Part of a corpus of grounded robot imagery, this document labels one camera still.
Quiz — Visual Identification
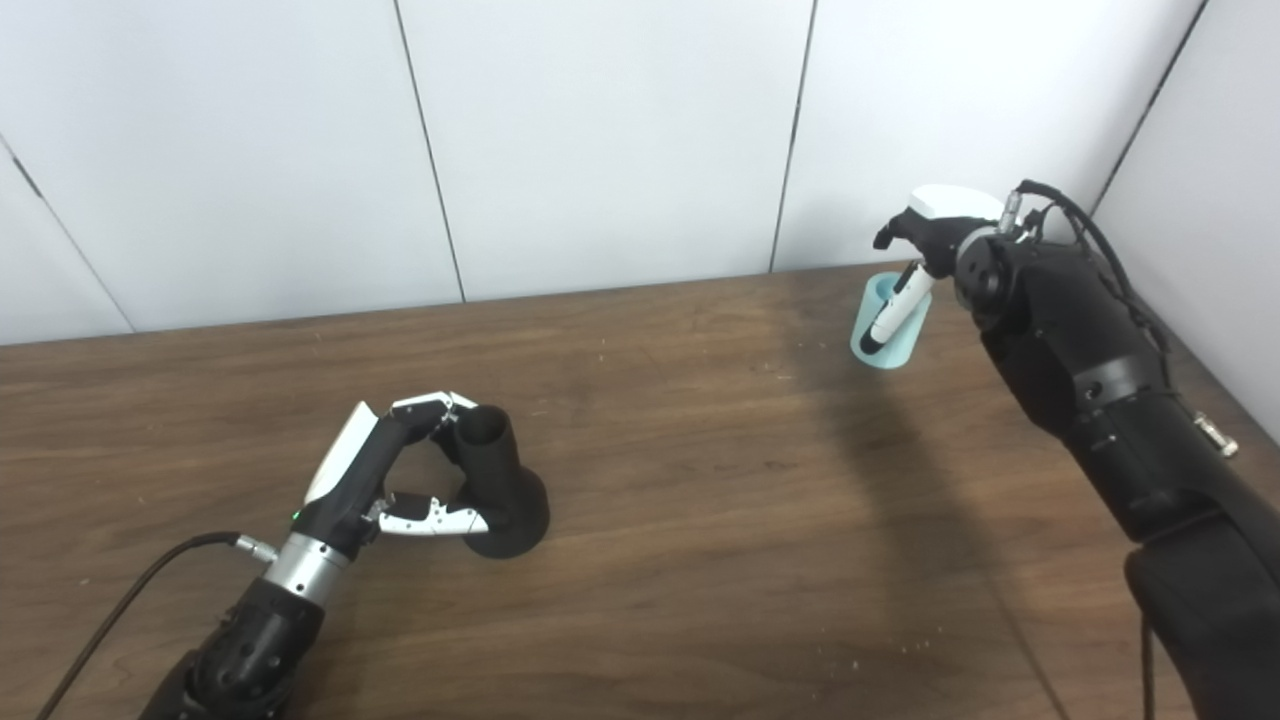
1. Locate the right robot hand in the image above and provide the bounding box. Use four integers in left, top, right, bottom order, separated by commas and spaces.
860, 185, 1007, 357

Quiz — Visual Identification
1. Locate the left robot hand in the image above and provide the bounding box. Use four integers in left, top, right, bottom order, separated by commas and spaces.
292, 390, 491, 559

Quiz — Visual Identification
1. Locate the light-blue hose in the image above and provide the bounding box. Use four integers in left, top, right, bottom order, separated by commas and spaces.
850, 271, 933, 371

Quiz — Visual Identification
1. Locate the black peg stand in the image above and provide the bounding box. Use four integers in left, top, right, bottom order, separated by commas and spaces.
440, 405, 551, 560

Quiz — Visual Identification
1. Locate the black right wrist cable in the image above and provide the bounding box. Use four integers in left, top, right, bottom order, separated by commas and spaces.
1003, 179, 1173, 386

